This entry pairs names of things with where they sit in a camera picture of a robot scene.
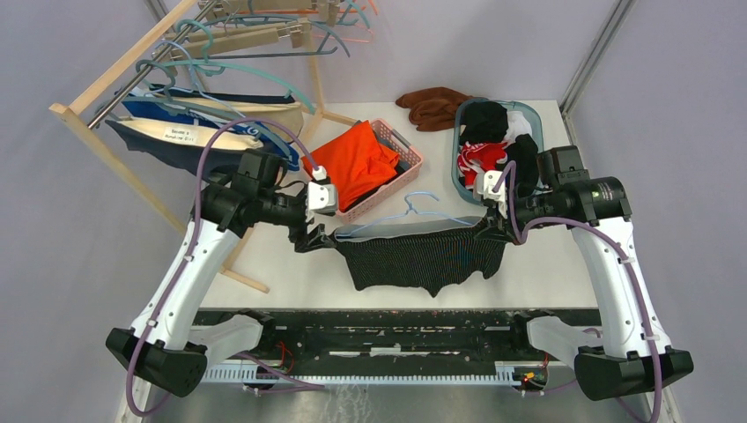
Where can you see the cream navy labelled underwear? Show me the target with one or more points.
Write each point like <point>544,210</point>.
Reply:
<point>181,145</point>

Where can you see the wooden clothes rack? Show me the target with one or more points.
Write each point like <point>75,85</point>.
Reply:
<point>103,99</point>

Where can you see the wooden clip hanger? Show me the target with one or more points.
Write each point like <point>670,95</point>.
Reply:
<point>203,42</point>

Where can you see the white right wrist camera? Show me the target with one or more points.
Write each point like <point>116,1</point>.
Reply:
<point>490,185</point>

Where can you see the black garment in basket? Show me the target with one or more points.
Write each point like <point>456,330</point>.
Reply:
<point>486,122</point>

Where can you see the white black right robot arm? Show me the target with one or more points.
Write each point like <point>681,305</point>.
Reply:
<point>634,354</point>

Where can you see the grey-blue plastic hanger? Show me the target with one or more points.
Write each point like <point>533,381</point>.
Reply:
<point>160,93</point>

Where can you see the black striped underwear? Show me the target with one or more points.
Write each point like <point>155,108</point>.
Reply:
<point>429,255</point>

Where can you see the beige navy-trimmed underwear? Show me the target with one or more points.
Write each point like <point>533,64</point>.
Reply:
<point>284,109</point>

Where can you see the red white garment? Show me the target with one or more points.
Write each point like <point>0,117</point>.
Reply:
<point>480,157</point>

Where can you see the white garment in basket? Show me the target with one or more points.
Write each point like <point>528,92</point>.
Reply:
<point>518,125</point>

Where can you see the blue white-lettered underwear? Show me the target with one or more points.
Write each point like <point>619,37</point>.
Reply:
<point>270,136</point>

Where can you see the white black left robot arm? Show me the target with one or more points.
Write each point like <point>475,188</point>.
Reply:
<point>160,346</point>

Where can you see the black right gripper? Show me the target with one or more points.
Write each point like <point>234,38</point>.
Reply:
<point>495,224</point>

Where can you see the pink perforated plastic basket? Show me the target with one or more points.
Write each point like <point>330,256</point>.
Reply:
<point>407,171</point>

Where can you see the orange plastic hanger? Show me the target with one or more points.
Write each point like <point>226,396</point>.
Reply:
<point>352,15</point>

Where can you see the light blue wire hanger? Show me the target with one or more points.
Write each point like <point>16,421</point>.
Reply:
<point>409,222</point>

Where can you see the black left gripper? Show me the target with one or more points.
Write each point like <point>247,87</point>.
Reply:
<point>315,240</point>

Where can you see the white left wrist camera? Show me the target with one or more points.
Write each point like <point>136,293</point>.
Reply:
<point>322,195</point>

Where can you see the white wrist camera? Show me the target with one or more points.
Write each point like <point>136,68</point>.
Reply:
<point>490,185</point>
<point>322,195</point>

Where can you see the teal oval laundry basket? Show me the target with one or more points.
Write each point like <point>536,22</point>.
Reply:
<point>531,115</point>

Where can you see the orange folded garment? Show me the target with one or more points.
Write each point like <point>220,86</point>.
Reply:
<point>357,163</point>

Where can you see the brown cloth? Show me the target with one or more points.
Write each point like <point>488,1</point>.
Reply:
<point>432,109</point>

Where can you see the teal plastic hanger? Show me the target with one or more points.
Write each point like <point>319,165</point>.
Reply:
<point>245,67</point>

